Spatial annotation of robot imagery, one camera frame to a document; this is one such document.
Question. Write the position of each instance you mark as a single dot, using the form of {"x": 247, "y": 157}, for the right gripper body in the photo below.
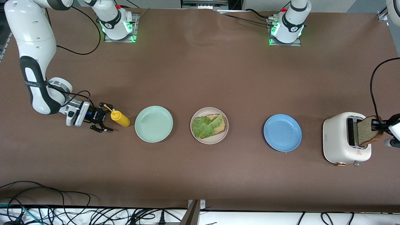
{"x": 93, "y": 113}

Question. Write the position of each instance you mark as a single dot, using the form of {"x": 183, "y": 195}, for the brown bread slice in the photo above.
{"x": 367, "y": 132}
{"x": 222, "y": 127}

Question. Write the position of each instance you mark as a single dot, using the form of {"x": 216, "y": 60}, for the green lettuce leaf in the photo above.
{"x": 204, "y": 126}

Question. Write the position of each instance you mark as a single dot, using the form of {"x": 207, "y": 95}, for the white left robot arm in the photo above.
{"x": 292, "y": 22}

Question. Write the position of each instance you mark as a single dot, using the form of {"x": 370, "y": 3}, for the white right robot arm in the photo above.
{"x": 31, "y": 31}

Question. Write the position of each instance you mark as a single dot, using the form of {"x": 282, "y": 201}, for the mint green plate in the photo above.
{"x": 153, "y": 124}

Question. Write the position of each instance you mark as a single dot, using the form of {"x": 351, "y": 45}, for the blue plate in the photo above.
{"x": 282, "y": 132}

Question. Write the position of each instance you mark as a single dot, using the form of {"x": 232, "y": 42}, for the beige plate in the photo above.
{"x": 215, "y": 140}

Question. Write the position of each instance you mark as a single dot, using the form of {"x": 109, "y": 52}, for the yellow mustard squeeze bottle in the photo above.
{"x": 120, "y": 118}

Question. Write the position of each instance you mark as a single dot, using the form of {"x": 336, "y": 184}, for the white toaster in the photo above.
{"x": 339, "y": 140}

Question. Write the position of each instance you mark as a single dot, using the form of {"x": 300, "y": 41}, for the black power plug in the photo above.
{"x": 162, "y": 220}

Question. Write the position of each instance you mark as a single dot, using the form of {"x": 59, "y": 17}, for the dark equipment box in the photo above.
{"x": 204, "y": 3}

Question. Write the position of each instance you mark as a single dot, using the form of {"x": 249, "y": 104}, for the white flat strip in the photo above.
{"x": 231, "y": 11}

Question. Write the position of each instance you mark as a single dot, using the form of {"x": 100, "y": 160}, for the aluminium frame rack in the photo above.
{"x": 1, "y": 47}

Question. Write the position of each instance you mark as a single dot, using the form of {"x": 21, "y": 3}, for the silver corner bracket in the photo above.
{"x": 382, "y": 16}

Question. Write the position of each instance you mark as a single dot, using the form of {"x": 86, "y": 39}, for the aluminium profile bracket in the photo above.
{"x": 192, "y": 215}

